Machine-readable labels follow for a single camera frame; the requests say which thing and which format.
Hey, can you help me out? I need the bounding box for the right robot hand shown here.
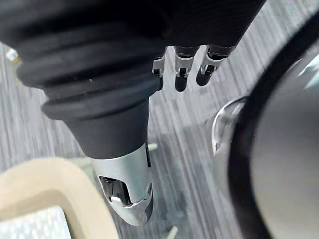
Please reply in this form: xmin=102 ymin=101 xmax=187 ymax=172
xmin=0 ymin=0 xmax=268 ymax=227

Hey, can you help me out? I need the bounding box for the beige laundry basket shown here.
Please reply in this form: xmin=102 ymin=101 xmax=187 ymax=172
xmin=0 ymin=158 xmax=119 ymax=239

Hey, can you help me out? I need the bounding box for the light blue-white garment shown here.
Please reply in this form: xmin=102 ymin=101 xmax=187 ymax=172
xmin=0 ymin=205 xmax=73 ymax=239

